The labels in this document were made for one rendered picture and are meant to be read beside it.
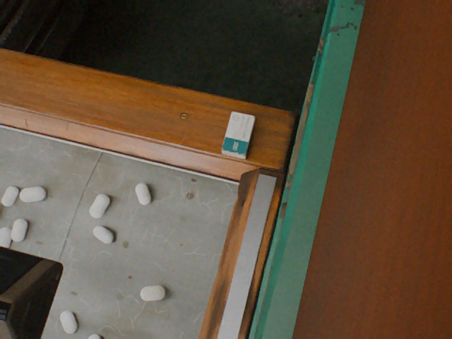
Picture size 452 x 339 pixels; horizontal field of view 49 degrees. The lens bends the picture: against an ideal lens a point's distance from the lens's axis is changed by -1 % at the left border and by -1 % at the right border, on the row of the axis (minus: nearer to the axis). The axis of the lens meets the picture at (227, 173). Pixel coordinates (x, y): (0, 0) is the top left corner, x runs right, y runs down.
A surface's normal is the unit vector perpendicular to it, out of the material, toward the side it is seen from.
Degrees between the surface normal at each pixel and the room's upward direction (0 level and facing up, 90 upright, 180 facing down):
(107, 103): 0
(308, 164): 0
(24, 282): 58
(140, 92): 0
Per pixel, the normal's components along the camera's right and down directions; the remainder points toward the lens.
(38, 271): 0.18, -0.93
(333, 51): -0.05, -0.25
